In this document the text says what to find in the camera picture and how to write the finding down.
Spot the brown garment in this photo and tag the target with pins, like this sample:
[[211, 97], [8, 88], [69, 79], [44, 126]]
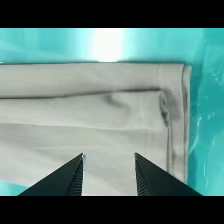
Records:
[[100, 133]]

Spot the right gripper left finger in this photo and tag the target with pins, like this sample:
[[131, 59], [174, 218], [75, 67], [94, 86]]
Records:
[[65, 181]]

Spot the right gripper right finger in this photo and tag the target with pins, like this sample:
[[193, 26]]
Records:
[[153, 181]]

